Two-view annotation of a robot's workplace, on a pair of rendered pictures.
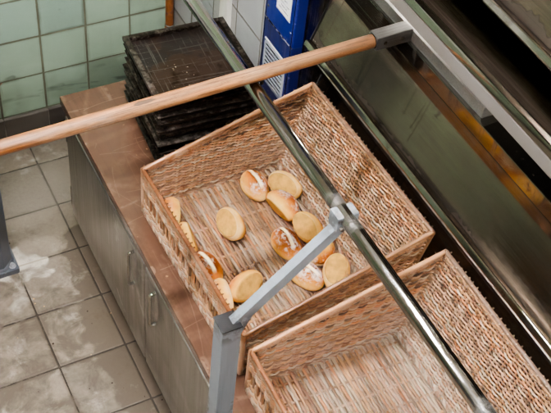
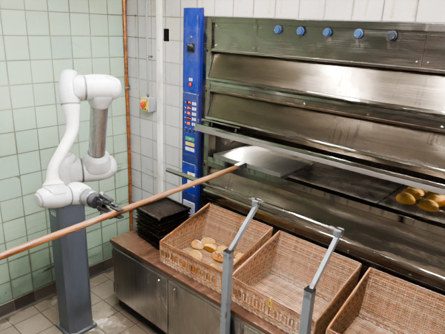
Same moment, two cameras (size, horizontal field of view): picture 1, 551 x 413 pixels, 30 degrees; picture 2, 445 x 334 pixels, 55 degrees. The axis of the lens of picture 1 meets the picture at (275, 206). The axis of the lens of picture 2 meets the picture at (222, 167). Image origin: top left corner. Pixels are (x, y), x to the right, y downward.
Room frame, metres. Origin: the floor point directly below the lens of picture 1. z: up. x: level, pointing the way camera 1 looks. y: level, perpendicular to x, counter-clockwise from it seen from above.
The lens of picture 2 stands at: (-0.72, 0.68, 2.07)
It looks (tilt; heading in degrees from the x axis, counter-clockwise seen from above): 19 degrees down; 343
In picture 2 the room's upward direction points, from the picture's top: 2 degrees clockwise
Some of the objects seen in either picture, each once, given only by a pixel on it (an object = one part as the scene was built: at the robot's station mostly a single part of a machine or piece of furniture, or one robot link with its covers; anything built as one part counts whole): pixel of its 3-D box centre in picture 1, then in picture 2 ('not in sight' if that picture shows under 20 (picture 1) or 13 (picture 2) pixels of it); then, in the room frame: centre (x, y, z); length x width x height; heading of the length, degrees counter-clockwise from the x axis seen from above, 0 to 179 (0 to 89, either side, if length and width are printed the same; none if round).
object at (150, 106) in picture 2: not in sight; (148, 104); (2.53, 0.30, 1.46); 0.10 x 0.07 x 0.10; 32
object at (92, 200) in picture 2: not in sight; (98, 202); (1.37, 0.69, 1.18); 0.09 x 0.07 x 0.08; 33
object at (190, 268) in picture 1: (278, 219); (215, 244); (1.63, -0.01, 0.72); 0.56 x 0.49 x 0.28; 34
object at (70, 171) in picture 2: not in sight; (65, 169); (1.95, 0.88, 1.17); 0.18 x 0.16 x 0.22; 100
